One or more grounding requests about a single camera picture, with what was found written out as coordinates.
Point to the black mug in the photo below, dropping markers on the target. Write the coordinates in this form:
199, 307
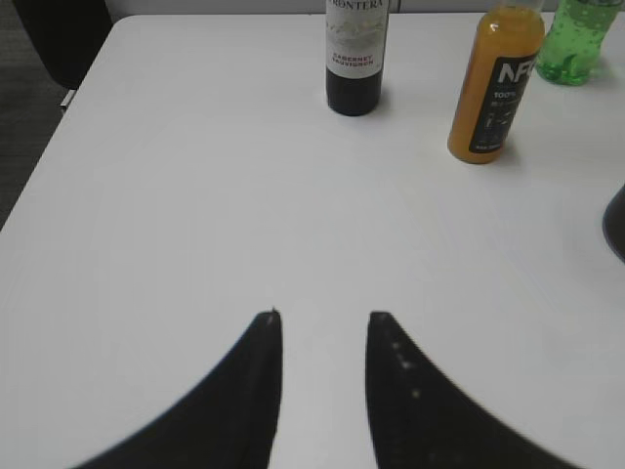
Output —
614, 224

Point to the red wine bottle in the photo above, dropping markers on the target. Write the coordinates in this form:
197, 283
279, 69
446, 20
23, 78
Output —
355, 44

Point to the NFC orange juice bottle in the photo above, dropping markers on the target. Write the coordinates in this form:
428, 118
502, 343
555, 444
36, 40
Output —
507, 41

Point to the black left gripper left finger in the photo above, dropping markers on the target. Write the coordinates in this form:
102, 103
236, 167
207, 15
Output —
228, 420

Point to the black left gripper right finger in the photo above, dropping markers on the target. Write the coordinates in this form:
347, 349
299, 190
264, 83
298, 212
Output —
419, 419

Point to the green soda bottle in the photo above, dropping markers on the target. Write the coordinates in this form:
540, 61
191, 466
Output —
572, 47

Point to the black office chair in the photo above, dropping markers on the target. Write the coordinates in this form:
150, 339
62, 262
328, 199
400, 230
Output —
67, 35

